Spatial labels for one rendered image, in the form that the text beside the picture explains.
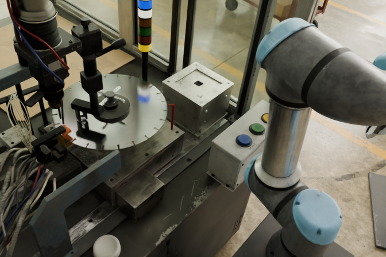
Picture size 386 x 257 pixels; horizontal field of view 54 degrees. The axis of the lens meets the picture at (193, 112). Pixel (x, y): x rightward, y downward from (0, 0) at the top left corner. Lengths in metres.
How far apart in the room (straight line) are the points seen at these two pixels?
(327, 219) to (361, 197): 1.45
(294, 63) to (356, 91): 0.11
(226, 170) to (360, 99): 0.61
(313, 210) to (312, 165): 1.49
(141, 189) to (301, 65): 0.62
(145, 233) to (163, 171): 0.22
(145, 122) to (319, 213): 0.52
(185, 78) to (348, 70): 0.79
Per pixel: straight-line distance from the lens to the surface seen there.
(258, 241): 1.13
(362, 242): 2.21
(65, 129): 1.04
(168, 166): 1.22
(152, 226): 1.11
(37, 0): 0.81
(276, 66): 0.69
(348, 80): 0.63
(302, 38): 0.68
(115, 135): 1.05
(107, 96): 1.09
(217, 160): 1.16
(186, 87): 1.29
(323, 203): 0.96
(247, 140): 1.13
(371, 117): 0.67
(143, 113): 1.11
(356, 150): 2.64
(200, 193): 1.18
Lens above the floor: 1.70
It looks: 42 degrees down
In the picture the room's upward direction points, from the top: 7 degrees clockwise
